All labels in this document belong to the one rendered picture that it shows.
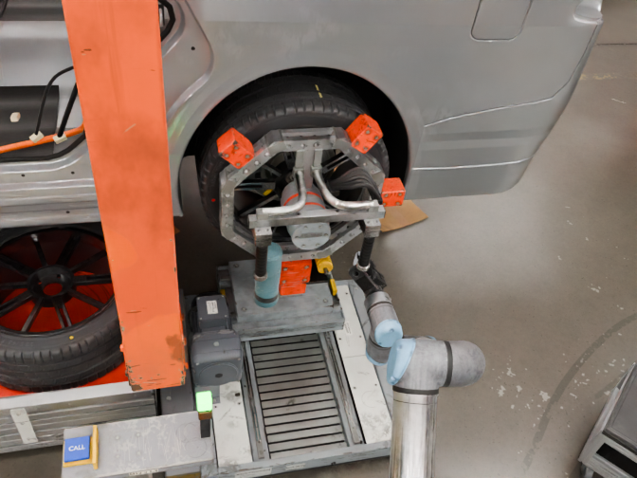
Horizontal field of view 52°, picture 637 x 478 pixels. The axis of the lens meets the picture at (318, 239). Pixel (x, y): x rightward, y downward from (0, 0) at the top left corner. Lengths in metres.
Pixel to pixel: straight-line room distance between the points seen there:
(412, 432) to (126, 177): 0.90
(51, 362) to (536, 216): 2.59
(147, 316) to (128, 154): 0.55
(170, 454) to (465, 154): 1.39
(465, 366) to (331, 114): 0.88
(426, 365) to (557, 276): 1.92
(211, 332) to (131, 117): 1.18
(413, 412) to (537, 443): 1.25
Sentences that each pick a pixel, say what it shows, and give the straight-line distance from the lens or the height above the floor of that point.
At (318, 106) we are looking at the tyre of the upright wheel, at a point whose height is 1.17.
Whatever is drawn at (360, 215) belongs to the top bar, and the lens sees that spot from 1.99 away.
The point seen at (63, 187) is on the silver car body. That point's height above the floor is 0.91.
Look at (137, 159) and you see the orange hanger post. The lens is 1.43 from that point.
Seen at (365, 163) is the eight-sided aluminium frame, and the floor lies 1.01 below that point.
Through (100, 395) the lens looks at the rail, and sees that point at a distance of 2.27.
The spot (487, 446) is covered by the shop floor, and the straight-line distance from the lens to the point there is 2.76.
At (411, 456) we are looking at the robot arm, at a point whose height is 0.84.
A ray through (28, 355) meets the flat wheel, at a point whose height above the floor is 0.50.
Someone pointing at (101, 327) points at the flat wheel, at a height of 0.50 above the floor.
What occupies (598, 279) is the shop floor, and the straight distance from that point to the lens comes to 3.58.
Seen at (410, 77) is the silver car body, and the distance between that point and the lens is 2.08.
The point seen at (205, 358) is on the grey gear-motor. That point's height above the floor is 0.40.
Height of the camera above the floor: 2.30
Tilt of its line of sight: 45 degrees down
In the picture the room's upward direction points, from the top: 9 degrees clockwise
